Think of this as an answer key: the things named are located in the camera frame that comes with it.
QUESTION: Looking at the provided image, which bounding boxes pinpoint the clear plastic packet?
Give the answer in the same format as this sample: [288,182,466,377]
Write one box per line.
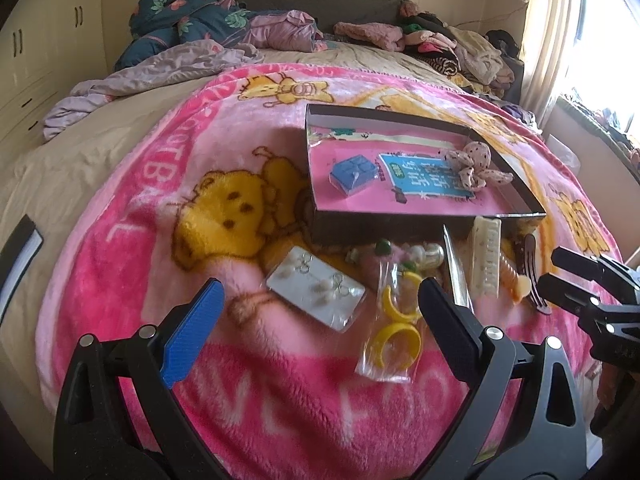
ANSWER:
[442,226,474,312]

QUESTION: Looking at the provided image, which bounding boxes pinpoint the yellow rings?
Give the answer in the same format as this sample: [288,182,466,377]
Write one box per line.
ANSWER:
[354,261,426,384]

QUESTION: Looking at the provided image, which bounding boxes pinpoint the earrings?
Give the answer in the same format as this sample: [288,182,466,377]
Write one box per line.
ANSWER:
[266,246,366,333]

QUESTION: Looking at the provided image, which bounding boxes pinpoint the mauve hair comb clip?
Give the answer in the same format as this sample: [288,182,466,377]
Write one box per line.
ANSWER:
[515,234,552,315]

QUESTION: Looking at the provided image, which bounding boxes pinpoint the pearl bead cluster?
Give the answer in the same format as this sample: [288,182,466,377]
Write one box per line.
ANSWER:
[407,243,445,271]

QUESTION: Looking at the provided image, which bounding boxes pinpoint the shallow cardboard box tray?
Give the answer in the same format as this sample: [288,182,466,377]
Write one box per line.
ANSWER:
[305,104,546,246]

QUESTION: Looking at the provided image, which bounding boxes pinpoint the polka dot fabric bow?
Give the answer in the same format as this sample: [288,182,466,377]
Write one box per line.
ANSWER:
[442,141,514,193]

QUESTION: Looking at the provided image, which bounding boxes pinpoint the pink cartoon fleece blanket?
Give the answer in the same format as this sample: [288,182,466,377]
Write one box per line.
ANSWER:
[36,64,620,479]

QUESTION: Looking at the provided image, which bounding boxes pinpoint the blue square hair clip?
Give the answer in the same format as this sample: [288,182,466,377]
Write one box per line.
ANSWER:
[329,155,378,196]

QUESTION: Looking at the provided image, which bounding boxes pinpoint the pile of clothes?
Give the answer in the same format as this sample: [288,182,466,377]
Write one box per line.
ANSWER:
[333,0,524,104]

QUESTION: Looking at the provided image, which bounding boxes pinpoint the cream curtain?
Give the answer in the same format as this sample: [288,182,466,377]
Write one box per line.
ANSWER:
[521,0,582,127]

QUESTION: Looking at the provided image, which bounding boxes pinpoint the pink crumpled garment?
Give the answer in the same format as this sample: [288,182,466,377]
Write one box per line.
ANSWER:
[244,10,328,53]

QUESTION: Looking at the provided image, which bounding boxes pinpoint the navy floral quilt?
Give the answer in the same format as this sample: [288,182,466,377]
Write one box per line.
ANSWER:
[114,0,256,70]

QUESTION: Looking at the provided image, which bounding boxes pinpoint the cream wardrobe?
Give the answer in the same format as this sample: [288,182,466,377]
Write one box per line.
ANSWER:
[1,0,107,168]

